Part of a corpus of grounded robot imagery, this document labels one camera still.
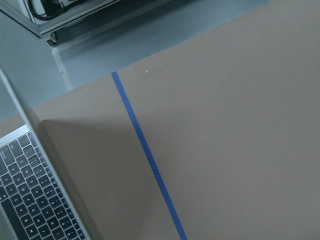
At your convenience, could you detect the grey laptop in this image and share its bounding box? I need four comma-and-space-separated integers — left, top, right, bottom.
0, 71, 93, 240

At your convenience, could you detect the aluminium frame rail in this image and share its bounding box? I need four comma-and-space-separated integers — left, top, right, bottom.
0, 0, 117, 43

